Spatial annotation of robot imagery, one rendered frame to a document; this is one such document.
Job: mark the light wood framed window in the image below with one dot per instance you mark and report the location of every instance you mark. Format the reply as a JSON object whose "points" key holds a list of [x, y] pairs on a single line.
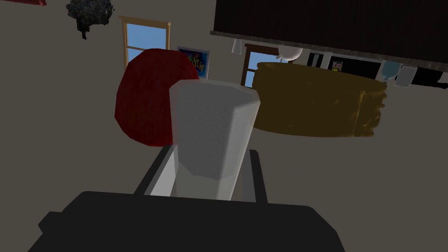
{"points": [[145, 35]]}

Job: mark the blue colourful wall poster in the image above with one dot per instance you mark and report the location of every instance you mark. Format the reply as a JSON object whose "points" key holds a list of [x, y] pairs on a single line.
{"points": [[201, 61]]}

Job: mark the mustard yellow sofa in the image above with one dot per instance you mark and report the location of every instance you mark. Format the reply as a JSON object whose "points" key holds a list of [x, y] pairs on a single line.
{"points": [[315, 101]]}

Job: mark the dark leafy plant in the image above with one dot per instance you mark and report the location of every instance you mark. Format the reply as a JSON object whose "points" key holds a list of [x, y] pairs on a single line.
{"points": [[89, 14]]}

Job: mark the dark wood framed window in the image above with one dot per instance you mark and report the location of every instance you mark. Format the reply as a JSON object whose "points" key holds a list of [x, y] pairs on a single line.
{"points": [[257, 61]]}

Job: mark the dark counter with kitchenware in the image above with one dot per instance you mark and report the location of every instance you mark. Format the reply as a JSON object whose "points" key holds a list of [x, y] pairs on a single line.
{"points": [[332, 24]]}

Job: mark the grey translucent glass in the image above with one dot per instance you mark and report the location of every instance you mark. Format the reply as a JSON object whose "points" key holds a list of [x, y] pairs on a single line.
{"points": [[211, 133]]}

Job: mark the red round pouf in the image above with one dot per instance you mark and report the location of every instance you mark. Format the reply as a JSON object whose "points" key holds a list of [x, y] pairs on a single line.
{"points": [[147, 98]]}

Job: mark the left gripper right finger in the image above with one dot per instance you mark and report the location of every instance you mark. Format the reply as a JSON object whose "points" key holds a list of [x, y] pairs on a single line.
{"points": [[252, 182]]}

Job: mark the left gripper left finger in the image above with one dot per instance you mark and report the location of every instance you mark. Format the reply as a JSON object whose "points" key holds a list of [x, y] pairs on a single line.
{"points": [[159, 176]]}

